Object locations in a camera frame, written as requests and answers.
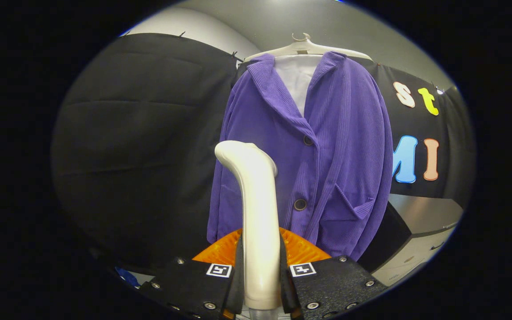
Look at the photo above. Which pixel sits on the white shirt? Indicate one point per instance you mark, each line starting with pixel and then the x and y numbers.
pixel 298 78

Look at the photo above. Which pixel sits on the white clothes hanger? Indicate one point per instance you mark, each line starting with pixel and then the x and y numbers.
pixel 305 46

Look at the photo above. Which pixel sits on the grey cabinet with black top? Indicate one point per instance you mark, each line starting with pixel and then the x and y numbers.
pixel 420 218

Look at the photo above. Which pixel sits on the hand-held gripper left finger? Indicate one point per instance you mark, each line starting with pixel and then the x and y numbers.
pixel 194 284

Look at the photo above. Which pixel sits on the blue object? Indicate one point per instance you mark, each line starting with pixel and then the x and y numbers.
pixel 128 277

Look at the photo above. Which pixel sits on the purple jacket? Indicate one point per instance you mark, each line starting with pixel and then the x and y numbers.
pixel 349 146

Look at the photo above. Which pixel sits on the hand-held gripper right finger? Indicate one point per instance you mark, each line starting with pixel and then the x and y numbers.
pixel 327 284

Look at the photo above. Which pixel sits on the small ceiling light panel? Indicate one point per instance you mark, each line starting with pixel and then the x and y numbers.
pixel 438 90

